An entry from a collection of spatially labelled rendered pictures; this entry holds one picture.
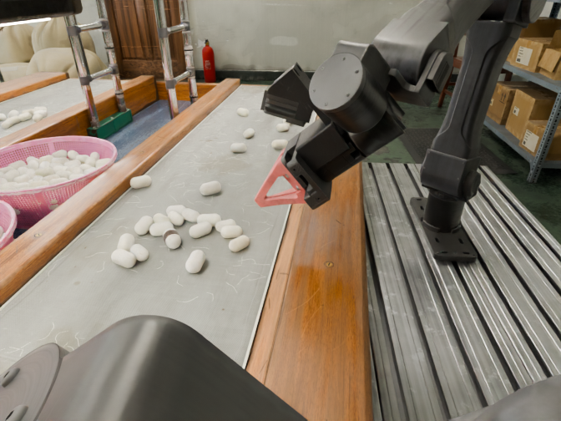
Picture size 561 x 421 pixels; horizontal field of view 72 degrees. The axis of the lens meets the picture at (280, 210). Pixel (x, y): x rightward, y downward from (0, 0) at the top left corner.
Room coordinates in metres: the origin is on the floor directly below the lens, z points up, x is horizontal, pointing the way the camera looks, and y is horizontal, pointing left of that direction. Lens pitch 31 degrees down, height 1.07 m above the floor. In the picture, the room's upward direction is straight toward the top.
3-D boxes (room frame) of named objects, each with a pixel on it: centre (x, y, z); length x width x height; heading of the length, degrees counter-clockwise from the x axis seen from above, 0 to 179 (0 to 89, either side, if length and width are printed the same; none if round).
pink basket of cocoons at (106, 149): (0.69, 0.46, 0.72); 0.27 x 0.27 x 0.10
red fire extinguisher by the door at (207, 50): (4.88, 0.86, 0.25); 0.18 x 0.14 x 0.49; 176
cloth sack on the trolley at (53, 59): (3.25, 1.76, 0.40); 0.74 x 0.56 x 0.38; 177
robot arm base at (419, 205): (0.60, -0.30, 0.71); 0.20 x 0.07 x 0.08; 176
